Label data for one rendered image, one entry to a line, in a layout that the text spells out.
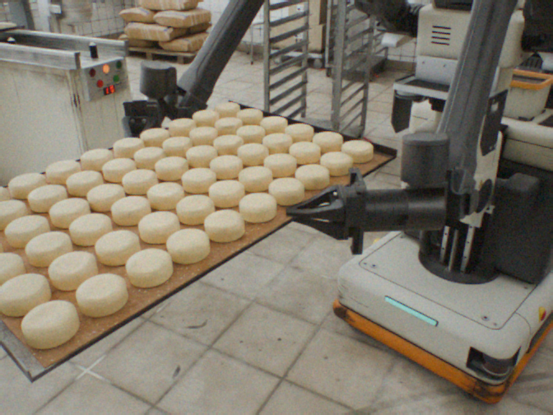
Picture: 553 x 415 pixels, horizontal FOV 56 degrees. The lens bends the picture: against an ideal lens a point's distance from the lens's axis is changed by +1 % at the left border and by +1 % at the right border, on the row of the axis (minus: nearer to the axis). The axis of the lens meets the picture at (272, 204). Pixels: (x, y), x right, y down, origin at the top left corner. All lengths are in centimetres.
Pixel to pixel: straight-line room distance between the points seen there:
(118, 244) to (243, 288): 159
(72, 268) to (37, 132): 199
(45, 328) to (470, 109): 60
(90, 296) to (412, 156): 41
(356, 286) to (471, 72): 115
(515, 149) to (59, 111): 178
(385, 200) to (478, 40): 29
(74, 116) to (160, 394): 121
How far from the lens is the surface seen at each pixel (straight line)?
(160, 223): 65
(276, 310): 208
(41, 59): 242
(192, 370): 187
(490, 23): 85
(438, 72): 147
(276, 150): 84
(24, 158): 273
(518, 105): 176
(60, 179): 84
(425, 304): 174
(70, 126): 240
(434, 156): 67
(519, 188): 161
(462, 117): 78
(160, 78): 106
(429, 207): 69
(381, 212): 67
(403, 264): 190
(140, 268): 58
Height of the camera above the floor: 132
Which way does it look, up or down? 28 degrees down
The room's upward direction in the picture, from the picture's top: straight up
